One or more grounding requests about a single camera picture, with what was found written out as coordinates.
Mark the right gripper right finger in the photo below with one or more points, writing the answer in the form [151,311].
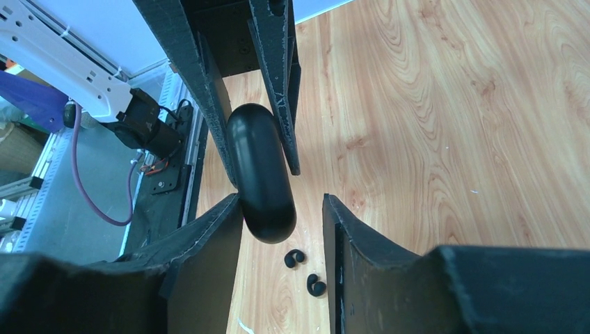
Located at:
[377,286]

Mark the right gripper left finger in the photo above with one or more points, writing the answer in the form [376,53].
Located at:
[182,283]

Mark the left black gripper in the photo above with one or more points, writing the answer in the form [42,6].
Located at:
[208,40]

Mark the black earbud charging case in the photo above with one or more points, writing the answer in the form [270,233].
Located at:
[262,179]

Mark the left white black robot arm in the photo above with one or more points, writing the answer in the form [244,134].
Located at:
[127,111]

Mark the white scrap on table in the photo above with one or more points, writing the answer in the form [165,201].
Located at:
[244,327]

